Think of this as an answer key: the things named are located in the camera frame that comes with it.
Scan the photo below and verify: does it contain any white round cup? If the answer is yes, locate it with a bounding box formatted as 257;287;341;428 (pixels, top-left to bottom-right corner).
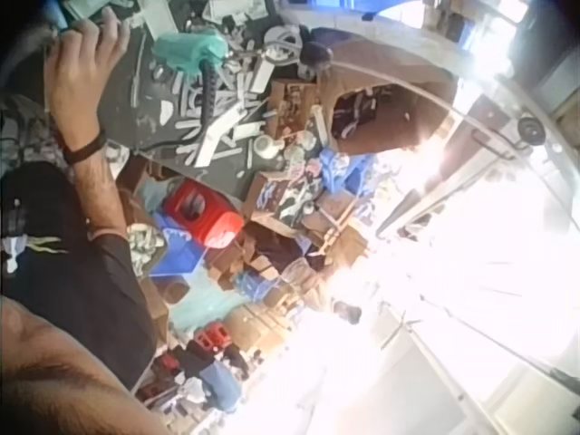
252;134;285;160

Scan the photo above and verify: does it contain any black coiled cable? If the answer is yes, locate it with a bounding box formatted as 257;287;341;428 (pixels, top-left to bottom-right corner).
200;62;220;124

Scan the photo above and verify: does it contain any pile of white plastic pieces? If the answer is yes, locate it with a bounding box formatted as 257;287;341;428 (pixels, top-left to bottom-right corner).
130;53;276;169

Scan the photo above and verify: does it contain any teal plastic bag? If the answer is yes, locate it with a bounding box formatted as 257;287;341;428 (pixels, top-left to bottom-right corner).
170;288;248;333

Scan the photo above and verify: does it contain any metal bar frame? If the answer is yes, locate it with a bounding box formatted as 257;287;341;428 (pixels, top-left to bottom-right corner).
374;101;536;242

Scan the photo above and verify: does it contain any black wrist band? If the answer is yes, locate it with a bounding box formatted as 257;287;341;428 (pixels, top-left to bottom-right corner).
62;130;108;165

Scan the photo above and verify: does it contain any large open cardboard box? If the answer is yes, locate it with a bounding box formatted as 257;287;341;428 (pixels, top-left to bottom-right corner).
315;43;459;156

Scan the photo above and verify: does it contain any small red box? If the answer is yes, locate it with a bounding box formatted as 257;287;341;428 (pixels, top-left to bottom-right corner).
193;323;228;351

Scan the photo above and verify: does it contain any heap of cardboard cartons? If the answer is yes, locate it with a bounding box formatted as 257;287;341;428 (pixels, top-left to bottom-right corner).
206;189;371;309

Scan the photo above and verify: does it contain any green power tool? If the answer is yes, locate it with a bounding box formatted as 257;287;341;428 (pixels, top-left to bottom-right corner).
151;30;228;74

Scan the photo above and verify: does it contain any black round wheel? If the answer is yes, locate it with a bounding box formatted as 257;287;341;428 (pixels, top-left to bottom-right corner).
517;115;547;147

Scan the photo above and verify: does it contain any teal tool handle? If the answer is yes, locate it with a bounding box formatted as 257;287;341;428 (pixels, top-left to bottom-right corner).
48;0;76;34

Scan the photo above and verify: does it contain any blue plastic crate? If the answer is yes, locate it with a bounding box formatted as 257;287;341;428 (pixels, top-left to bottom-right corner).
148;211;206;278

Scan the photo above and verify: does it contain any red plastic stool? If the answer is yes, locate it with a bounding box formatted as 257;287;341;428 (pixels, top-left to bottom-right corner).
161;178;247;249

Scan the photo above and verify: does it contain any person's right hand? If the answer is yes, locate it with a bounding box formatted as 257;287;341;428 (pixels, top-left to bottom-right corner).
43;6;133;150

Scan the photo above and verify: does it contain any cardboard box with parts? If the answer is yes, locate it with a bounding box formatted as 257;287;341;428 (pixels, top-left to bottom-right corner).
243;169;328;228

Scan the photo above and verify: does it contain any black round cap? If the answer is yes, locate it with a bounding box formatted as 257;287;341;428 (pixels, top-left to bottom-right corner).
300;40;334;70

